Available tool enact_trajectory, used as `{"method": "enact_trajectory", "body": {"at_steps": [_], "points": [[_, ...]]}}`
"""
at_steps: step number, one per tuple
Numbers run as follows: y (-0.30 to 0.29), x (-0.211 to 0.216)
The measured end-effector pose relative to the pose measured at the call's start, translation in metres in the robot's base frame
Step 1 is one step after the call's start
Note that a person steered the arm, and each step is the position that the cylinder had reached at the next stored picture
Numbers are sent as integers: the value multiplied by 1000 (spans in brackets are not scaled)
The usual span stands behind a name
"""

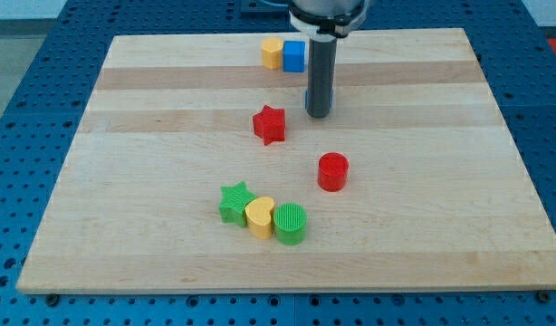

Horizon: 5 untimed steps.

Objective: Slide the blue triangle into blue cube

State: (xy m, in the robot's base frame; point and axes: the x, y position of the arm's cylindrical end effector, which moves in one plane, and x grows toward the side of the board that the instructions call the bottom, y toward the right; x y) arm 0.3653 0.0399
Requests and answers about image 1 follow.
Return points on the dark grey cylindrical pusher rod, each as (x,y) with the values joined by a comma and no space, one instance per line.
(321,66)

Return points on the blue triangle block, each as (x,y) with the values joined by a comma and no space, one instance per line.
(318,100)

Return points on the blue cube block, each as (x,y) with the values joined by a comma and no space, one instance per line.
(294,56)

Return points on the yellow hexagon block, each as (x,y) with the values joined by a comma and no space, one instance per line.
(272,53)

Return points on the red star block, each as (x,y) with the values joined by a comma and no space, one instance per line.
(269,124)

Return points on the red cylinder block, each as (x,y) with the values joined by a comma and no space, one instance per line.
(333,169)

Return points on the green cylinder block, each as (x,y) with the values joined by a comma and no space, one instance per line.
(290,223)

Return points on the green star block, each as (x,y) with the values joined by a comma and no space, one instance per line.
(234,200)

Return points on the yellow heart block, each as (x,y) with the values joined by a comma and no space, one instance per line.
(259,216)

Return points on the wooden board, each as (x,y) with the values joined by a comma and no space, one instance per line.
(437,197)

